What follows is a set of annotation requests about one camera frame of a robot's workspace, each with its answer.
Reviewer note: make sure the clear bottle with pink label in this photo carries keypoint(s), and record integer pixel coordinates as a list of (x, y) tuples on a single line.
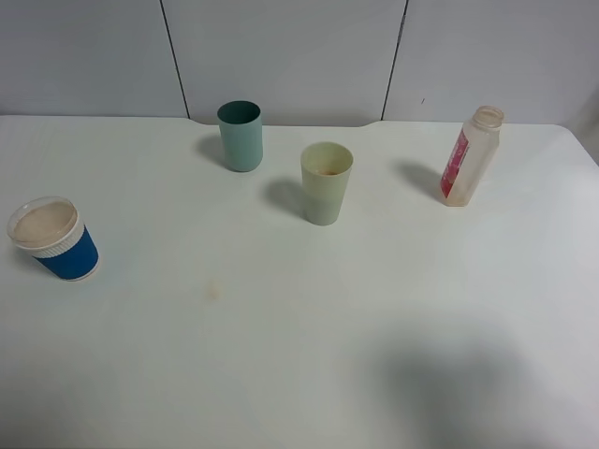
[(475, 146)]

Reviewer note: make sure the pale yellow plastic cup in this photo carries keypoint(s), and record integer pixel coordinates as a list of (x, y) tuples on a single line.
[(325, 171)]

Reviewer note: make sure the teal plastic cup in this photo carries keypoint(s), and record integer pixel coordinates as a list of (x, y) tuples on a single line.
[(240, 125)]

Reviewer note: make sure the blue paper cup with lid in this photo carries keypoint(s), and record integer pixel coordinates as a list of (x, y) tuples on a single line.
[(51, 230)]

